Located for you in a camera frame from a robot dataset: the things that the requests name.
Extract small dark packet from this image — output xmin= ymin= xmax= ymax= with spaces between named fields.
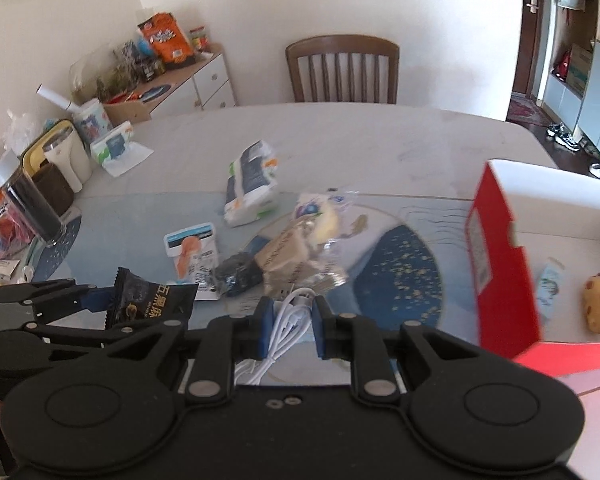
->
xmin=212 ymin=254 xmax=266 ymax=297

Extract clear bag of pastry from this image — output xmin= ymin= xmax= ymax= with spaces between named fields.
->
xmin=292 ymin=187 xmax=362 ymax=253

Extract jar with red lid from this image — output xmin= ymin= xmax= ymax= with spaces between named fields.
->
xmin=189 ymin=25 xmax=213 ymax=53

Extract green and white cardboard box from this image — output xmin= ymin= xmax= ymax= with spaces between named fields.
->
xmin=565 ymin=44 xmax=593 ymax=98

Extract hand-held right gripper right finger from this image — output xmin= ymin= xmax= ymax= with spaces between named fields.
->
xmin=313 ymin=295 xmax=476 ymax=405

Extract black snack packet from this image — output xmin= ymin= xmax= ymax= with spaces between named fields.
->
xmin=102 ymin=266 xmax=199 ymax=332

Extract glass jar with white lid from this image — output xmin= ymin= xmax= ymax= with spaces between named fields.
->
xmin=0 ymin=150 xmax=67 ymax=247

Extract red cardboard box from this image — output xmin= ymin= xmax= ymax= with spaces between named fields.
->
xmin=467 ymin=158 xmax=600 ymax=396

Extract yellow tray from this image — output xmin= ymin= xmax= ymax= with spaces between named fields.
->
xmin=21 ymin=119 xmax=78 ymax=176

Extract orange snack bag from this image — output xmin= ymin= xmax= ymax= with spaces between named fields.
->
xmin=137 ymin=12 xmax=197 ymax=71

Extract brown holder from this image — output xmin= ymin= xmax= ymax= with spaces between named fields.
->
xmin=31 ymin=162 xmax=76 ymax=216

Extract crumpled clear plastic bag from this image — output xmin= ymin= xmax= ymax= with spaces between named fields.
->
xmin=1 ymin=109 xmax=43 ymax=156

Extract white marble desktop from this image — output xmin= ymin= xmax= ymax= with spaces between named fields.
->
xmin=0 ymin=103 xmax=600 ymax=411

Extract light blue tube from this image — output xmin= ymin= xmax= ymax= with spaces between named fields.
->
xmin=536 ymin=257 xmax=566 ymax=326

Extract clear plastic storage box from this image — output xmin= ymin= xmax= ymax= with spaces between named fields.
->
xmin=69 ymin=40 xmax=166 ymax=103

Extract open cardboard box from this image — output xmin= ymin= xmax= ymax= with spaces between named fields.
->
xmin=102 ymin=95 xmax=153 ymax=126

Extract light blue printed table mat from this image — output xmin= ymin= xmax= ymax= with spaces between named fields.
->
xmin=30 ymin=191 xmax=481 ymax=388

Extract white sideboard with wooden top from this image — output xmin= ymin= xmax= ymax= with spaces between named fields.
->
xmin=130 ymin=42 xmax=238 ymax=121

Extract wooden chair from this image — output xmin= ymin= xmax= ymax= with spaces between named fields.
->
xmin=285 ymin=34 xmax=401 ymax=106

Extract white and navy tissue pack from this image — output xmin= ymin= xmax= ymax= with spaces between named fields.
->
xmin=223 ymin=140 xmax=281 ymax=228

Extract dark red rug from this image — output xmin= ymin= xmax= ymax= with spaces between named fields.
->
xmin=507 ymin=95 xmax=551 ymax=126

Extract round dark blue mat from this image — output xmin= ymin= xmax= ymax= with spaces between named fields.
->
xmin=30 ymin=205 xmax=83 ymax=281
xmin=130 ymin=82 xmax=173 ymax=103

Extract white paper napkin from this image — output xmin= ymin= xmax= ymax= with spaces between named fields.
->
xmin=90 ymin=122 xmax=155 ymax=177

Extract pair of dark sneakers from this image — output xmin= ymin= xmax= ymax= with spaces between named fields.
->
xmin=545 ymin=122 xmax=583 ymax=151

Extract white packet with orange print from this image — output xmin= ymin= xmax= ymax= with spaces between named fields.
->
xmin=163 ymin=221 xmax=221 ymax=302

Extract white kettle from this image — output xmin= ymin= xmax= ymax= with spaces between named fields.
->
xmin=42 ymin=125 xmax=93 ymax=193

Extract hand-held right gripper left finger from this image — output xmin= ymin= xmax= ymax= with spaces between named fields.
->
xmin=110 ymin=296 xmax=278 ymax=407

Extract white charging cable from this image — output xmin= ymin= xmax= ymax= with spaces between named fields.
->
xmin=234 ymin=287 xmax=315 ymax=387

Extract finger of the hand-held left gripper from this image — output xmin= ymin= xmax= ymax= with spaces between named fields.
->
xmin=22 ymin=321 xmax=138 ymax=368
xmin=0 ymin=279 xmax=117 ymax=325

